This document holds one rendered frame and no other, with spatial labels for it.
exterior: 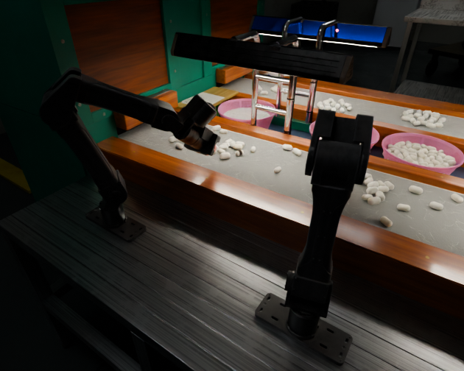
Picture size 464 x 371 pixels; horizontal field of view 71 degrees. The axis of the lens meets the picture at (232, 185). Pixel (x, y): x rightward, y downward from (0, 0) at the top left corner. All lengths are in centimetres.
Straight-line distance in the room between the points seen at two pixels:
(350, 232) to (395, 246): 11
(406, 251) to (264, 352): 40
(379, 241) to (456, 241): 21
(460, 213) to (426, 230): 15
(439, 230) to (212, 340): 64
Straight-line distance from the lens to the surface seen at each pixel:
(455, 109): 185
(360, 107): 174
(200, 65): 171
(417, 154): 139
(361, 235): 87
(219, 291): 82
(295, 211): 90
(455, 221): 107
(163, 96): 142
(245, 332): 76
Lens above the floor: 132
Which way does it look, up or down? 34 degrees down
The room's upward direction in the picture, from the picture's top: straight up
